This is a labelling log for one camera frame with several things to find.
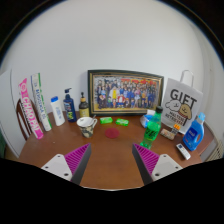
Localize dark blue pump bottle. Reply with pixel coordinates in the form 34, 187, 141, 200
62, 87, 78, 123

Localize framed group picture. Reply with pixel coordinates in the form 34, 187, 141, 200
87, 69, 165, 118

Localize pink and white tall tube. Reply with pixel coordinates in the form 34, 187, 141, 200
18, 77, 45, 140

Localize brown pump bottle yellow label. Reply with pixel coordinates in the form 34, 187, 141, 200
78, 91, 91, 119

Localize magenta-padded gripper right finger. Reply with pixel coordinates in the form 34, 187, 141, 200
132, 143, 184, 186

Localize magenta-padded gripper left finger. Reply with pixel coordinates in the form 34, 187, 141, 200
40, 143, 93, 186

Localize white remote control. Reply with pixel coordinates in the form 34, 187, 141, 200
175, 142, 192, 161

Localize green plastic drink bottle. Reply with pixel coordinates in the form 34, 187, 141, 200
139, 105, 164, 150

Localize beige snack packet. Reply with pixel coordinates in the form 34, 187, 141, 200
159, 128, 176, 141

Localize camouflage-patterned mug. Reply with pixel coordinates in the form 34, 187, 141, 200
76, 116, 99, 139

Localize white radiator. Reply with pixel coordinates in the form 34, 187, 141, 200
208, 139, 224, 163

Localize white bottle with blue cap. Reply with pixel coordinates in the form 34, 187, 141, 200
50, 96, 66, 127

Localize blue detergent bottle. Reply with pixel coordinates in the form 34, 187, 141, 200
182, 112, 207, 152

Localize green and white tall tube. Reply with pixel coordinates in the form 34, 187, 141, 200
30, 72, 53, 132

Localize flat round red coaster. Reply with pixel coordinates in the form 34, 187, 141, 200
104, 127, 121, 140

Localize small green packet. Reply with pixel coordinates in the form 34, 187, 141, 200
99, 116, 114, 125
115, 118, 130, 127

